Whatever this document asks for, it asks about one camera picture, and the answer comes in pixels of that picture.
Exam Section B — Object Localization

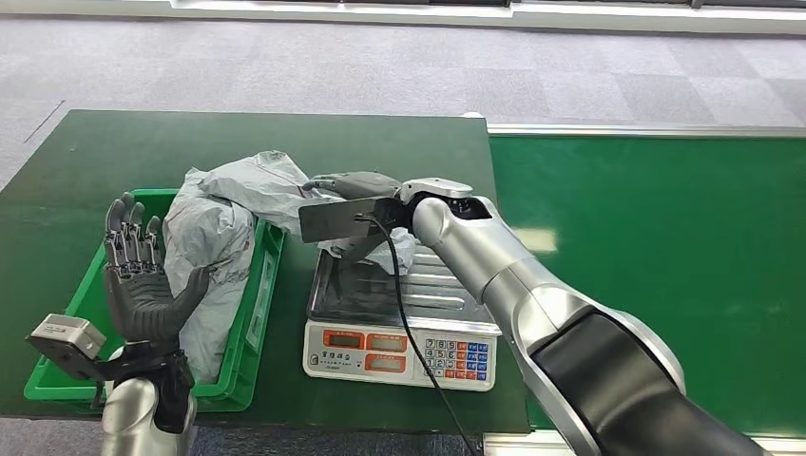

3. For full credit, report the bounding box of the grey plastic mail package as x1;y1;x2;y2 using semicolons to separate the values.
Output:
162;168;259;387
188;149;418;276

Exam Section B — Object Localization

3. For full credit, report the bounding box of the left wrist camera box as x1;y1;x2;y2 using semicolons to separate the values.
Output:
25;313;109;383

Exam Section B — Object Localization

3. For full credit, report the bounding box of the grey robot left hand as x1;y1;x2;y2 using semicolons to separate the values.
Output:
102;191;213;349

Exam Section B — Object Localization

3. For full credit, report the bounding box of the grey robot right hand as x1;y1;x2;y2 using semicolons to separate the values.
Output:
301;171;404;265

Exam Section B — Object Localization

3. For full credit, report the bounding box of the green conveyor belt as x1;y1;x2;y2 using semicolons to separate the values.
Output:
486;123;806;456

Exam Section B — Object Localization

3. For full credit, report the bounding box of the white window sill ledge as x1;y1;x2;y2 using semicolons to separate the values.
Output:
0;0;806;36

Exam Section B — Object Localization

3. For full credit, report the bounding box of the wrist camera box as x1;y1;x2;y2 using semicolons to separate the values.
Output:
297;177;474;245
25;313;109;383

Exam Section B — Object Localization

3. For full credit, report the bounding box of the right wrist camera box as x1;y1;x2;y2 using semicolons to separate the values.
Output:
297;177;474;245

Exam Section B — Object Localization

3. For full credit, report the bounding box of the black cable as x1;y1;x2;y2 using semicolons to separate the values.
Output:
354;214;483;456

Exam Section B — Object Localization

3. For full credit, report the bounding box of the green plastic delivery bin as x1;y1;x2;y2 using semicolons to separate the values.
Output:
23;187;286;415

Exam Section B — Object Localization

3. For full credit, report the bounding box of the electronic scale with steel tray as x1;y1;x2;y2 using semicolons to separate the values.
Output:
301;241;503;393

